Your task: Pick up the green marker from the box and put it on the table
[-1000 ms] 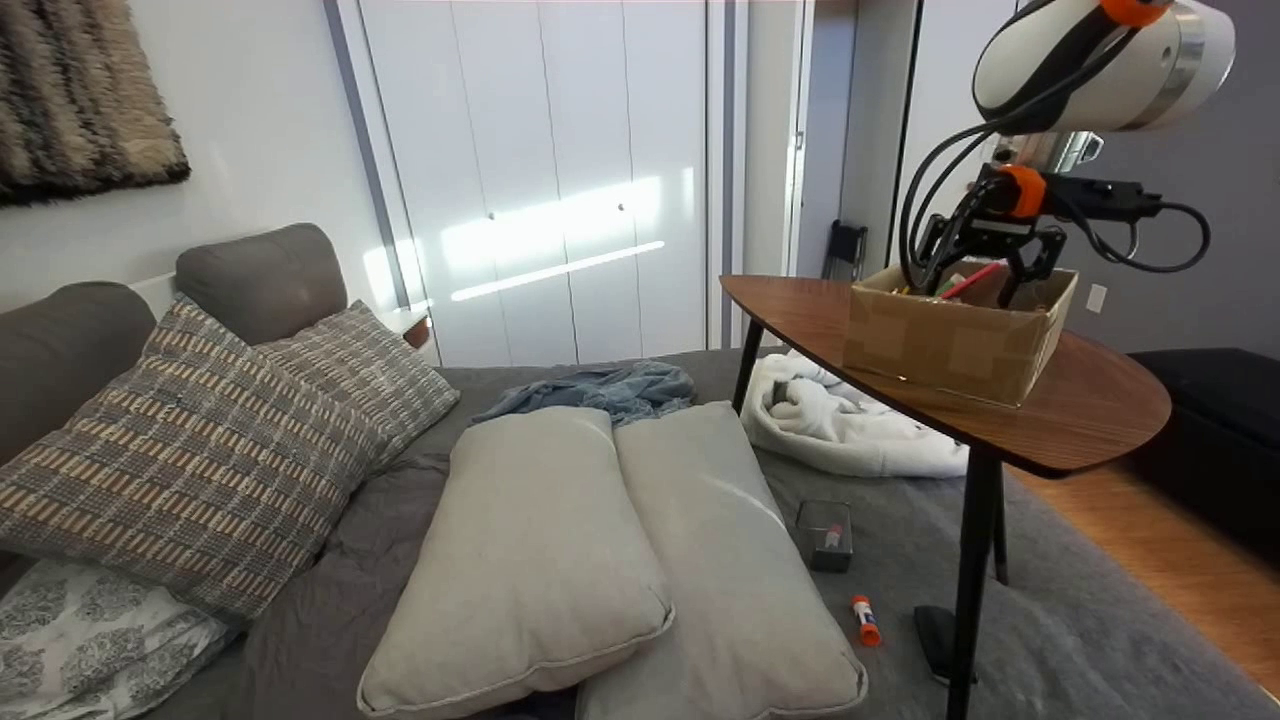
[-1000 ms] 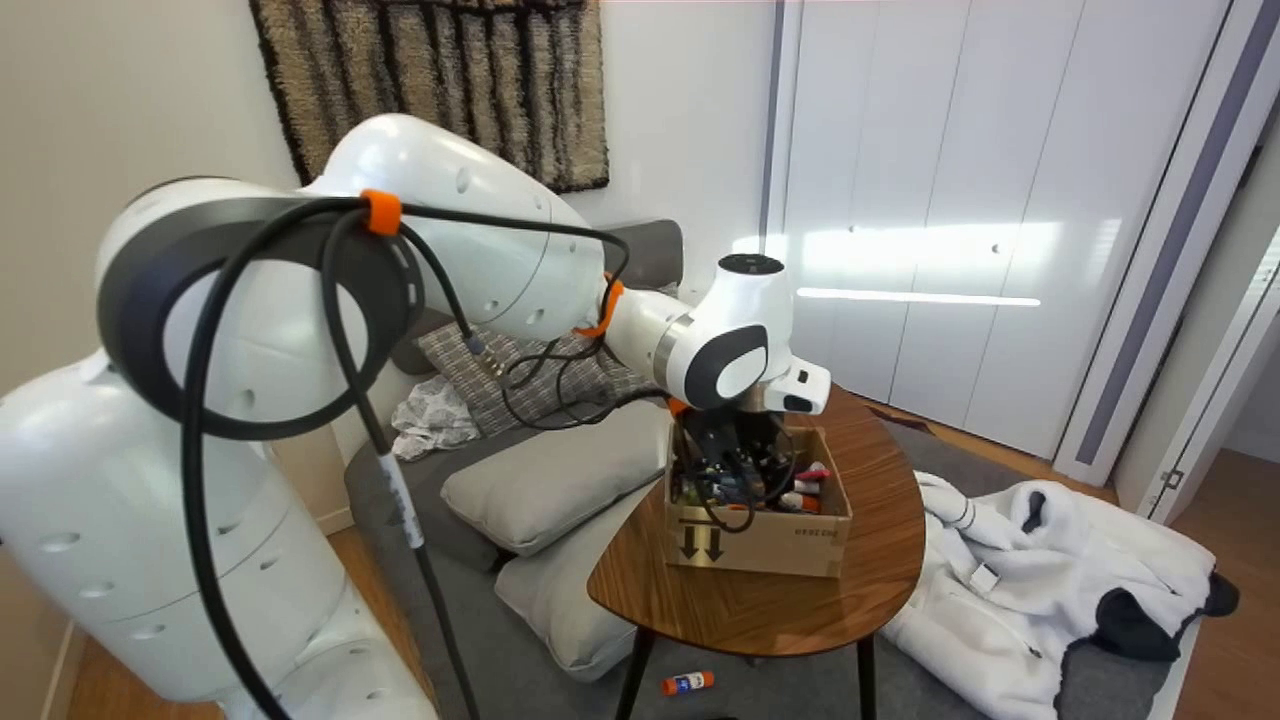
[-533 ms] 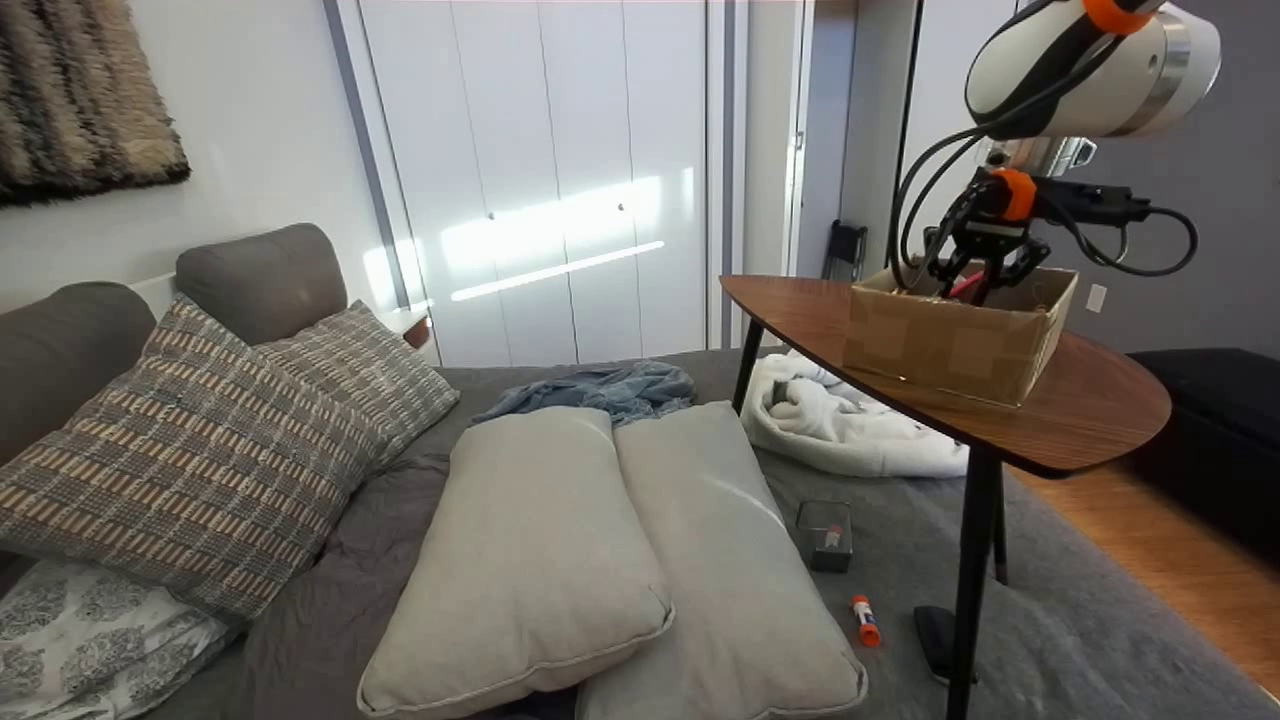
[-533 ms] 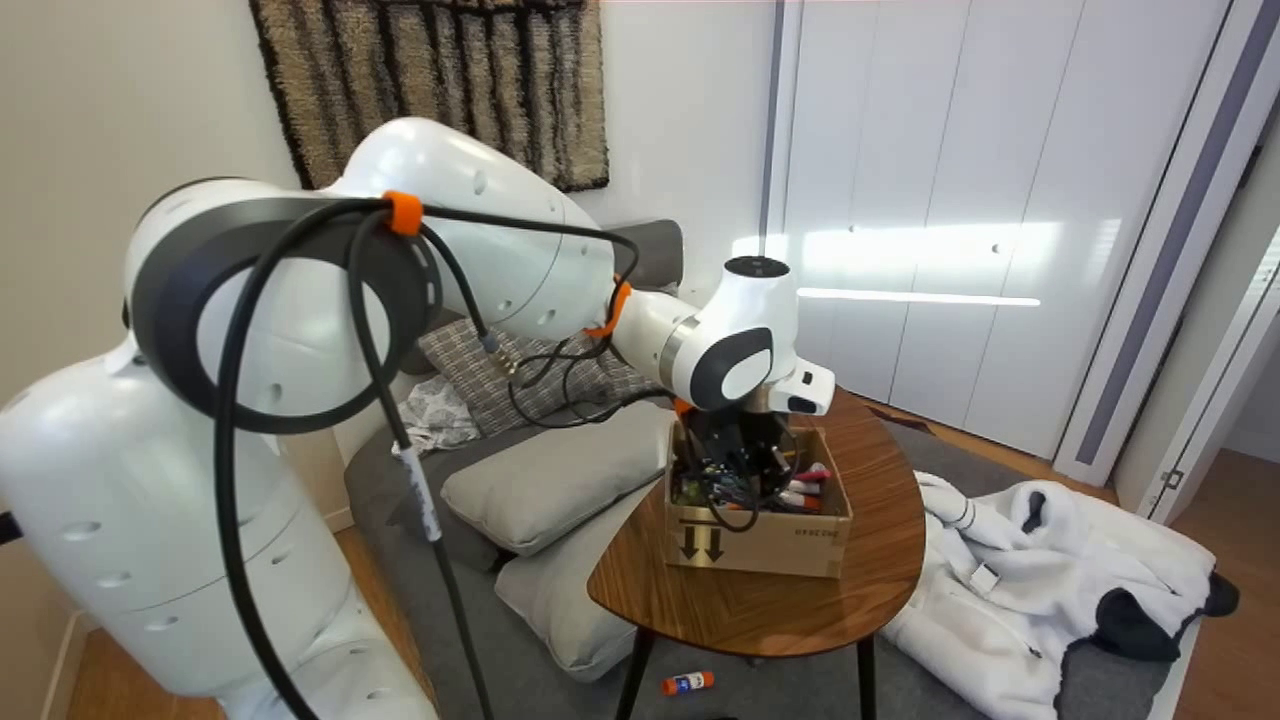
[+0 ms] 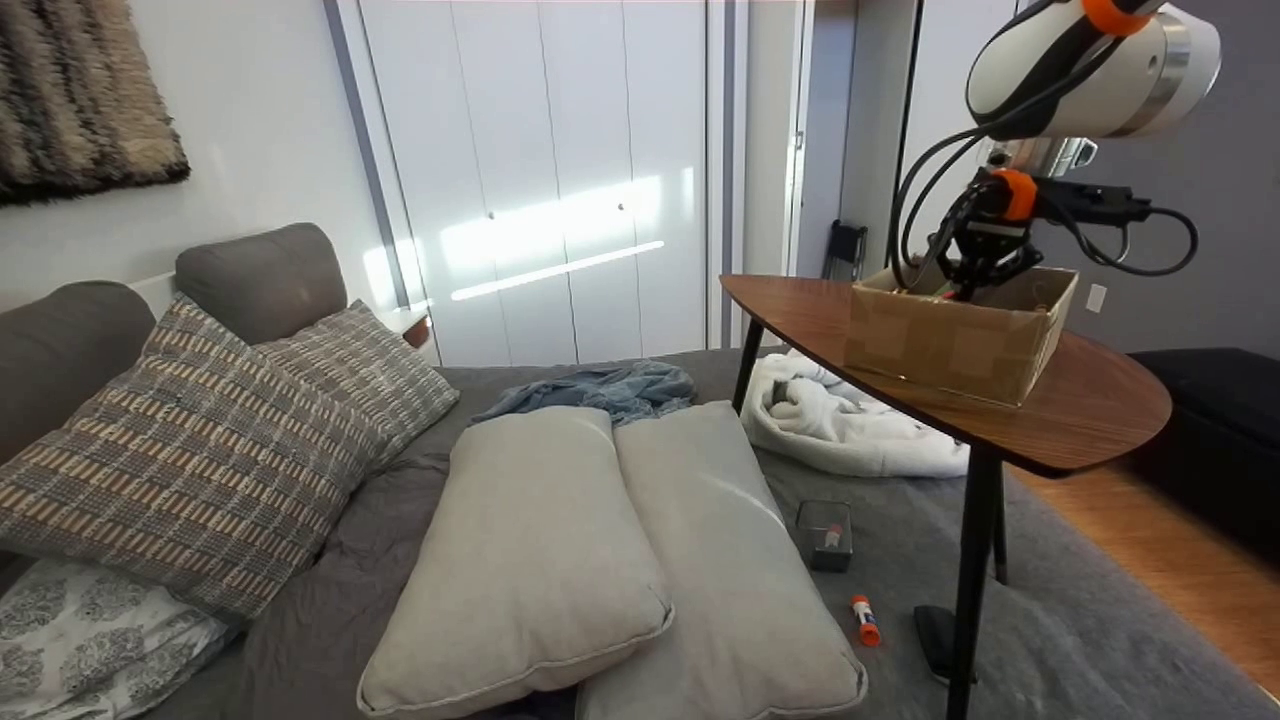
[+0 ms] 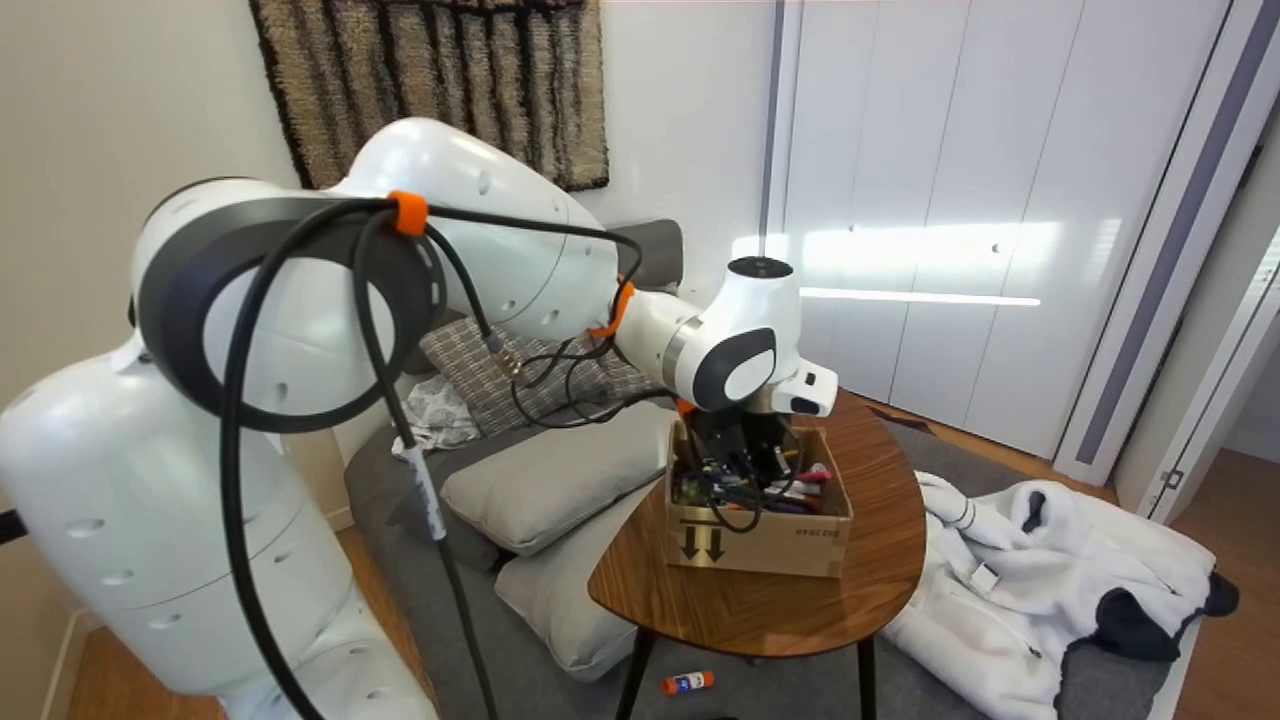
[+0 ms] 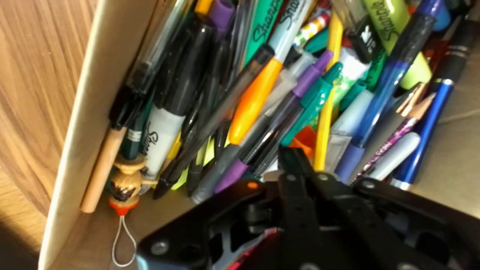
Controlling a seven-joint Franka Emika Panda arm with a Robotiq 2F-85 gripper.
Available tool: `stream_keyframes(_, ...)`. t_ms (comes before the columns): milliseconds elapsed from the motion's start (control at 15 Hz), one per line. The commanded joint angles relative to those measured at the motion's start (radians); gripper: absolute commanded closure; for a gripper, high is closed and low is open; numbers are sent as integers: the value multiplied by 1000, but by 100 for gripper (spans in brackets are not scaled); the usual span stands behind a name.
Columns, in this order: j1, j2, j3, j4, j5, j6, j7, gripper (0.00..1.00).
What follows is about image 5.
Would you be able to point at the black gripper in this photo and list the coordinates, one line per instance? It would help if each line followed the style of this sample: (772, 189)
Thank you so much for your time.
(988, 230)

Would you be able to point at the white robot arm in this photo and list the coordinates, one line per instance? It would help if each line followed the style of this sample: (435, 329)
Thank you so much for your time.
(1070, 69)

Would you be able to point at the cardboard box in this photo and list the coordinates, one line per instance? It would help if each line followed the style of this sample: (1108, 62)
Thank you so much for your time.
(981, 351)

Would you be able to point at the small dark box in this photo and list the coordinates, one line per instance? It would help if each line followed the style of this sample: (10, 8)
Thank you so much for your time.
(824, 539)

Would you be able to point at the black device on floor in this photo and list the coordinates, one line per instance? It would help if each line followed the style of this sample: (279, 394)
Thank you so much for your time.
(847, 249)

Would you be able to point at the wooden oval side table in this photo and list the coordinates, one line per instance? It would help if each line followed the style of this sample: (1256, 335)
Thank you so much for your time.
(1087, 411)

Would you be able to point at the white hooded jacket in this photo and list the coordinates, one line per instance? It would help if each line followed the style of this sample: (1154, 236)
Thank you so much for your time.
(813, 418)

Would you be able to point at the black cabinet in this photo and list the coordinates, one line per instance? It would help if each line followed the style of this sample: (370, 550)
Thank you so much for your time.
(1222, 446)

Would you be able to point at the blue cloth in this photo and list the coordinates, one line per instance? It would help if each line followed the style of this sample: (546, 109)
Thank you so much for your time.
(616, 389)

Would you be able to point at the white closet doors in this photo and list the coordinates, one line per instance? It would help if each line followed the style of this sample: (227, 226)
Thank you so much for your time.
(546, 169)

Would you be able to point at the orange white glue stick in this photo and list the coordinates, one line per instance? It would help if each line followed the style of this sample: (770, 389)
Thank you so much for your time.
(866, 621)

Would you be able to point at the right beige pillow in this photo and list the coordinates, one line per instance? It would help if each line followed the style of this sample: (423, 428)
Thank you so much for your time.
(749, 637)

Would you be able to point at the beige pillow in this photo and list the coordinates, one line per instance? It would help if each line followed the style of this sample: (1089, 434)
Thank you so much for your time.
(749, 637)
(534, 574)

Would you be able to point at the left beige pillow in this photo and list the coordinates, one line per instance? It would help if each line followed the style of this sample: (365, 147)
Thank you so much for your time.
(534, 574)

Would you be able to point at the small plaid cushion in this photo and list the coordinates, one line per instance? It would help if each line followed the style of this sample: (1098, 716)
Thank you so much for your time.
(370, 371)

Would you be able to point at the large plaid cushion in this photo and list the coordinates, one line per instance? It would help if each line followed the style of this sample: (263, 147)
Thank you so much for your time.
(202, 468)

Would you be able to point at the grey floral pillow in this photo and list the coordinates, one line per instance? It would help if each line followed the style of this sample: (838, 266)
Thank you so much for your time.
(94, 645)

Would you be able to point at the wall power outlet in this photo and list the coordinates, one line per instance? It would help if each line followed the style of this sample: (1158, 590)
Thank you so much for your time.
(1095, 299)

